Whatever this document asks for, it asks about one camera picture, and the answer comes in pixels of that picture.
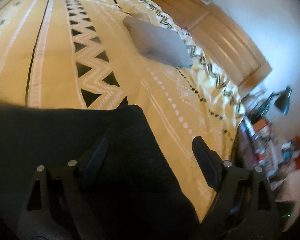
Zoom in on light wooden headboard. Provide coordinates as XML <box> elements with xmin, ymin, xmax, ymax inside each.
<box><xmin>151</xmin><ymin>0</ymin><xmax>272</xmax><ymax>97</ymax></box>

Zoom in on grey folded garment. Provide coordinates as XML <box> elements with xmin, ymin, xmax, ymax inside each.
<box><xmin>123</xmin><ymin>16</ymin><xmax>193</xmax><ymax>68</ymax></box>

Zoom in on yellow patterned bedspread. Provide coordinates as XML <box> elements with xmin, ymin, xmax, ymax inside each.
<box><xmin>0</xmin><ymin>0</ymin><xmax>245</xmax><ymax>219</ymax></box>

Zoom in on black desk lamp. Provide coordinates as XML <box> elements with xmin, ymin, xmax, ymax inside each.
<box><xmin>248</xmin><ymin>86</ymin><xmax>292</xmax><ymax>123</ymax></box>

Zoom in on black pants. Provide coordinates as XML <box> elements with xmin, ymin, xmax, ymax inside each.
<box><xmin>0</xmin><ymin>102</ymin><xmax>199</xmax><ymax>239</ymax></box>

